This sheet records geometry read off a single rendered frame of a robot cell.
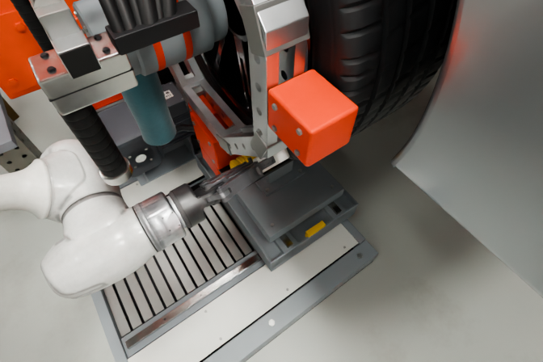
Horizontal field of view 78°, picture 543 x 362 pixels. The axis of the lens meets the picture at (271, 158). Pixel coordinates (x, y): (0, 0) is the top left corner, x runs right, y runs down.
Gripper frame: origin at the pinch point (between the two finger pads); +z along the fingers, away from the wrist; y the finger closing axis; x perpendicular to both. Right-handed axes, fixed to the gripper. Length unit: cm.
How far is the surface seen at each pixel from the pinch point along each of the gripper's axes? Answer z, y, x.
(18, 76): -37, -49, 41
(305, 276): 6, -32, -47
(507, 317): 52, -5, -85
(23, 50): -32, -45, 45
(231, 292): -16, -39, -41
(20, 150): -53, -83, 26
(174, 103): -4, -48, 19
